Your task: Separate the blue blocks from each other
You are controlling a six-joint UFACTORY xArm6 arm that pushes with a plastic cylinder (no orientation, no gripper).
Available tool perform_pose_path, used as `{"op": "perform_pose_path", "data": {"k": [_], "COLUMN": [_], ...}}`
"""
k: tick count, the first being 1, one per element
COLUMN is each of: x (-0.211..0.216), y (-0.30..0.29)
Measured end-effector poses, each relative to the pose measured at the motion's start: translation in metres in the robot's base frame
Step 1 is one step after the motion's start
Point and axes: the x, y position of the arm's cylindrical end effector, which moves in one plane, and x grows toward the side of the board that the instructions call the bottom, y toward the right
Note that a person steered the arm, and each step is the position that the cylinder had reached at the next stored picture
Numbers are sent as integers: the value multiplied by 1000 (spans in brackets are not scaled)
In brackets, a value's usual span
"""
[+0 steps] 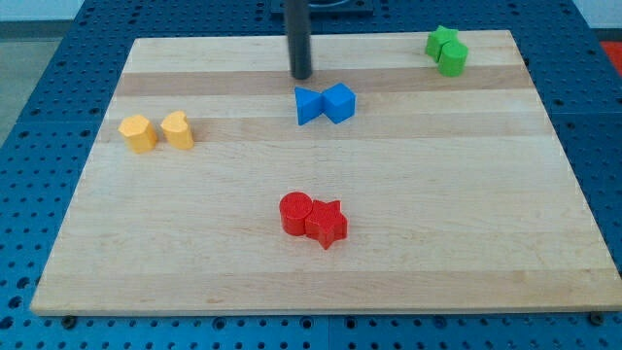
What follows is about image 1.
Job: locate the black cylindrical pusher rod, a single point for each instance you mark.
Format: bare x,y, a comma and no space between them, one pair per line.
298,31

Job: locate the green cylinder block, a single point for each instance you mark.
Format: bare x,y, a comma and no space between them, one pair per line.
452,59

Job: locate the light wooden board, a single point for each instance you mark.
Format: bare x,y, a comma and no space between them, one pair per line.
458,194

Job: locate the yellow hexagon block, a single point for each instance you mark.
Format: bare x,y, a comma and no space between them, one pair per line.
138,133

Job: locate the red star block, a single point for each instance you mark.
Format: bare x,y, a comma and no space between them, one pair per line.
326,223

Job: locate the blue cube block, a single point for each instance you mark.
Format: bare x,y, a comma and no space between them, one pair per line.
339,103

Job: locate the yellow heart block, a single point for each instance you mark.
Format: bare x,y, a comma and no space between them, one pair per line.
177,131

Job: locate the blue triangular block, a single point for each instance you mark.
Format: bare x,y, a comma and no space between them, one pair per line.
309,104

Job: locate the green star block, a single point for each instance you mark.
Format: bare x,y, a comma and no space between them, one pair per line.
437,39

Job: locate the red cylinder block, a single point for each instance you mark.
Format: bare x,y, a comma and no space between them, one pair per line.
294,208

